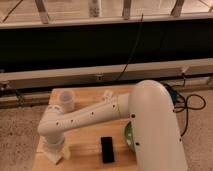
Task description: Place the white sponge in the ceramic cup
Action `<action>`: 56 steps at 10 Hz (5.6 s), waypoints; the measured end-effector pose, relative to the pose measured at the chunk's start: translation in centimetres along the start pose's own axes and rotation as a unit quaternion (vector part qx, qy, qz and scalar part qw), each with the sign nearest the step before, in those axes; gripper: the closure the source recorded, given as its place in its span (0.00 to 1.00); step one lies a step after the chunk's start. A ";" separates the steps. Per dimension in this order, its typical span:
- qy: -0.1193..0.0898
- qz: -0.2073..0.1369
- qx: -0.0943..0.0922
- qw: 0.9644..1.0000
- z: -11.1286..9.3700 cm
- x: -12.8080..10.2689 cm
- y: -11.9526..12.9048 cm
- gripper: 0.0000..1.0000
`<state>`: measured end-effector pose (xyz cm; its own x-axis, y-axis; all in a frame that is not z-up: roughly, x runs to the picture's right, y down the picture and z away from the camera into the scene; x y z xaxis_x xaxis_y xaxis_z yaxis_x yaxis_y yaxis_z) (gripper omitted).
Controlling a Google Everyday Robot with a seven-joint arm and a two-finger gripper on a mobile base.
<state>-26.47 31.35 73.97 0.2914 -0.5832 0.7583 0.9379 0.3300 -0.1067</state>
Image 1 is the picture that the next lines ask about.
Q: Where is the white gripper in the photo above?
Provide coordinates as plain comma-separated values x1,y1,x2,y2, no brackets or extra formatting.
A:
42,138,65,165

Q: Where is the black hanging cable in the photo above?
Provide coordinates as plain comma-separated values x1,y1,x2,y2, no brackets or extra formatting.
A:
113,13,145,82

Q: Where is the white ceramic cup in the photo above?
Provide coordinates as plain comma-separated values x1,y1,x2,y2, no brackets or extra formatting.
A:
58,91,75,113

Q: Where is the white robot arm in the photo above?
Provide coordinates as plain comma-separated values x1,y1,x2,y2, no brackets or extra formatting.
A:
38,80,188,171

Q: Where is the black rectangular block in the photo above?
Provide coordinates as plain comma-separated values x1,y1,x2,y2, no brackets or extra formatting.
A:
101,137,115,163

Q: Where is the blue power box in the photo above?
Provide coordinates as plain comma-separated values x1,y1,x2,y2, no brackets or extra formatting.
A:
166,87,177,104

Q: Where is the white toy bottle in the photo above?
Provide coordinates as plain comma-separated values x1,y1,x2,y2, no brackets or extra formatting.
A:
103,90,113,101

